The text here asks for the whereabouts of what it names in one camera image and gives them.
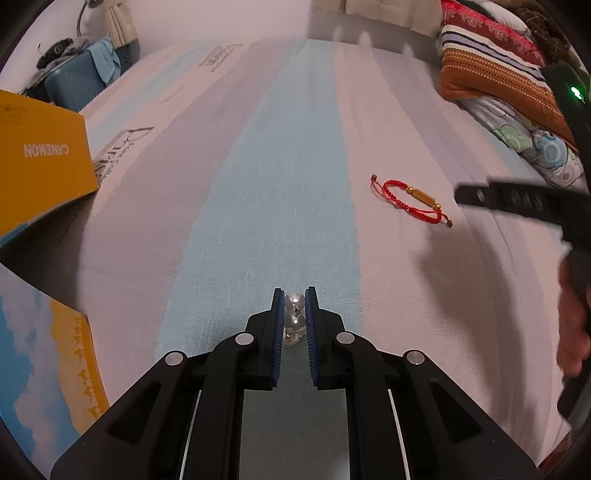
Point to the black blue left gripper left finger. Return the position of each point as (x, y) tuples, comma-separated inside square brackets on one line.
[(183, 418)]

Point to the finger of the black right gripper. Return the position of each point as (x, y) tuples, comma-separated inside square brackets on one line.
[(526, 200)]

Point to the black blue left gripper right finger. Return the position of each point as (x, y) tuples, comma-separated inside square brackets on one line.
[(407, 419)]

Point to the person's right hand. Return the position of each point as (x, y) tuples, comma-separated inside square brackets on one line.
[(574, 341)]

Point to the floral folded quilt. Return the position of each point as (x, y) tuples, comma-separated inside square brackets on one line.
[(547, 153)]

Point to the white cardboard box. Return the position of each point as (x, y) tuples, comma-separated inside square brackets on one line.
[(51, 388)]

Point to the striped red orange pillow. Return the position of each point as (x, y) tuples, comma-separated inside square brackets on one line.
[(481, 57)]

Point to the brown fuzzy blanket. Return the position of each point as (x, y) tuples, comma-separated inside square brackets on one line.
[(547, 35)]

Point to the blue suitcase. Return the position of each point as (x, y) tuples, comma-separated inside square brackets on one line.
[(74, 83)]

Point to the light blue towel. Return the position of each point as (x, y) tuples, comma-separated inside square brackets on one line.
[(106, 60)]

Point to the dark clothes pile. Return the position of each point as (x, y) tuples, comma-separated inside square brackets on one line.
[(62, 49)]

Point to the tied beige side curtain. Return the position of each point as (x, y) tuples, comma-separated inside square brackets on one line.
[(119, 23)]

